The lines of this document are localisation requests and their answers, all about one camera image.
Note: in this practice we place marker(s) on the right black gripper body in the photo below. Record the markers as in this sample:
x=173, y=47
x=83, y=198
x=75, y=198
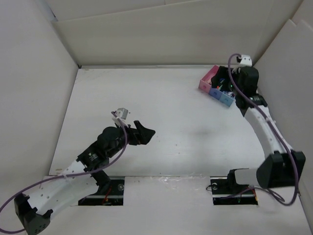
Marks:
x=223, y=74

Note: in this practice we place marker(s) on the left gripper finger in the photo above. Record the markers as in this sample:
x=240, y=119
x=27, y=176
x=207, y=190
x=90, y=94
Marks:
x=143, y=139
x=144, y=132

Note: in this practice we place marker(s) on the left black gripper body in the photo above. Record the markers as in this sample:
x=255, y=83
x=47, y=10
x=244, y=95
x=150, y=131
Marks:
x=121, y=145

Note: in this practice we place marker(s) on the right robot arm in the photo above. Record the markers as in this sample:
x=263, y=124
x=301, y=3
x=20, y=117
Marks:
x=282, y=166

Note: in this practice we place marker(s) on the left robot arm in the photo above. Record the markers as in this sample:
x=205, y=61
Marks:
x=85, y=176

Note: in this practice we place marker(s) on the light blue container box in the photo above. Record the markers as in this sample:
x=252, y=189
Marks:
x=227, y=98

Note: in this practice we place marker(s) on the pink container box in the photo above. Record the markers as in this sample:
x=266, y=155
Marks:
x=205, y=83

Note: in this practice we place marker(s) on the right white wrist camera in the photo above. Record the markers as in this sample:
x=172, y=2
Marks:
x=244, y=60

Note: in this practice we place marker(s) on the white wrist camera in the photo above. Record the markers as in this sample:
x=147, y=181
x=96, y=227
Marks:
x=119, y=116
x=244, y=60

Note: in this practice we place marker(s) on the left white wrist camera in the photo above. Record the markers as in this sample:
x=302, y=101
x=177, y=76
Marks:
x=119, y=116

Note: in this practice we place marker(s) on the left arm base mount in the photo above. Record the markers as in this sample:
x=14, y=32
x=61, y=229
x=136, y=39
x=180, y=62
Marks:
x=110, y=191

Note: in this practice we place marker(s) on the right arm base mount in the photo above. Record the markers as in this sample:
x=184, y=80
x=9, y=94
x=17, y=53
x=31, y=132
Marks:
x=226, y=192

